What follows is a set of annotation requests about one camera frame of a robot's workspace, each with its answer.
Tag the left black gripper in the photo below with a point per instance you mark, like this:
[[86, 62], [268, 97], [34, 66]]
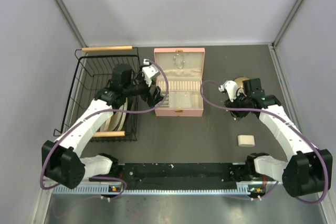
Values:
[[151, 99]]

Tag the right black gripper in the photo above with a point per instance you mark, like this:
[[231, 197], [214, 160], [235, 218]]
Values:
[[232, 107]]

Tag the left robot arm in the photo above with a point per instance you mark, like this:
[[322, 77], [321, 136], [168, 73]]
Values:
[[61, 159]]

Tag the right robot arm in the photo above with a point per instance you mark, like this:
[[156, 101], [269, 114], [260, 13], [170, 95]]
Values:
[[307, 169]]

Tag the pink jewelry box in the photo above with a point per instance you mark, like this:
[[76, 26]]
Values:
[[183, 68]]

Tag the brown ceramic bowl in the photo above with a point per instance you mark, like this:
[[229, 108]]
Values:
[[239, 81]]

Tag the small beige pillow block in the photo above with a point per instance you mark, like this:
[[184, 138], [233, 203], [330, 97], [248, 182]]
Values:
[[246, 140]]

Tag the cream dark rimmed plate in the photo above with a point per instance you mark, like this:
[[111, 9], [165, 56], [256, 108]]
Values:
[[117, 121]]

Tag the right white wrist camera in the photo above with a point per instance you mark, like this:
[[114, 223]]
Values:
[[231, 88]]

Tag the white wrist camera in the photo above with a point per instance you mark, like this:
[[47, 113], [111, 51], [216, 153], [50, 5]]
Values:
[[231, 88], [150, 72]]

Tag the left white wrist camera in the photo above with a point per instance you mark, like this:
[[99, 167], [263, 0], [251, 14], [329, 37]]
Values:
[[150, 72]]

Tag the black wire basket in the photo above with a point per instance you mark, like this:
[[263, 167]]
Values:
[[103, 74]]

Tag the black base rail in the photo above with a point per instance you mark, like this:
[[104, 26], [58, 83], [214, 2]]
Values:
[[184, 175]]

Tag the grey slotted cable duct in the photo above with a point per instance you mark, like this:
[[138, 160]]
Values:
[[112, 189]]

